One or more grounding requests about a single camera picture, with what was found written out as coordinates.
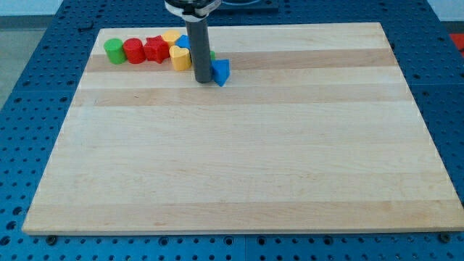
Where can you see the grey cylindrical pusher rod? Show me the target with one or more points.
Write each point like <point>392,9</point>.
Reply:
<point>200,50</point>

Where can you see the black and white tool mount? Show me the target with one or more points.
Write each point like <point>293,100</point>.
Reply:
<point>192,10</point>

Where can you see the red star block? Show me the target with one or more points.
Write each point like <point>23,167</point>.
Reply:
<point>156,49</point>

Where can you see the wooden board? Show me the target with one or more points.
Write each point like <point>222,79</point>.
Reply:
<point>315,131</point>

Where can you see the blue cube block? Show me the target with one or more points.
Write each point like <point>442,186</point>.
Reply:
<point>183,42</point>

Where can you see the yellow hexagon block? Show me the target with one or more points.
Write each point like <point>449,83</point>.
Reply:
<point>171,36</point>

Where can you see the yellow heart block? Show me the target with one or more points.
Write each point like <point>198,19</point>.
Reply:
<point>180,58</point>

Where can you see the blue triangle block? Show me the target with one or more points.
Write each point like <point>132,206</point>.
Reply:
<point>220,71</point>

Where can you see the red cylinder block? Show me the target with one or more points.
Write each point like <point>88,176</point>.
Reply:
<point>134,50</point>

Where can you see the green cylinder block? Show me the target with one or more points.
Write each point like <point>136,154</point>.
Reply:
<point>114,51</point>

